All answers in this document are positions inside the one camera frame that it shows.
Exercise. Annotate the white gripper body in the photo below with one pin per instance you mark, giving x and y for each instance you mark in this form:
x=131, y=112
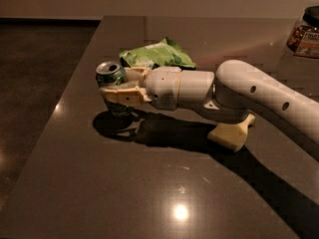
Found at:
x=162, y=85

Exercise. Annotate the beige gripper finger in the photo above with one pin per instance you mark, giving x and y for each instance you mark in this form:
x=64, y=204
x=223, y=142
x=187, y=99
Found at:
x=137, y=74
x=133, y=97

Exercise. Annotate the green soda can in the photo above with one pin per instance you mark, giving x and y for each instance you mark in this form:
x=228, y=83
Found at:
x=109, y=74

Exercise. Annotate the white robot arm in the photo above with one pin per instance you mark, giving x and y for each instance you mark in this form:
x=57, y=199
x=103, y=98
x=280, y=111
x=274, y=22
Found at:
x=230, y=96

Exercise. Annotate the green chip bag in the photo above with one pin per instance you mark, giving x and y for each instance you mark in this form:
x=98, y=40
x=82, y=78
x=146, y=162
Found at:
x=164, y=53

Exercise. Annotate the yellow sponge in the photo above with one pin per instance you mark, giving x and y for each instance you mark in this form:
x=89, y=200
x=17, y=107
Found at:
x=232, y=136

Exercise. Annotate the snack jar with black lid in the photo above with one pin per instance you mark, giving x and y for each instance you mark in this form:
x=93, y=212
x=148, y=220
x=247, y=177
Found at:
x=303, y=40

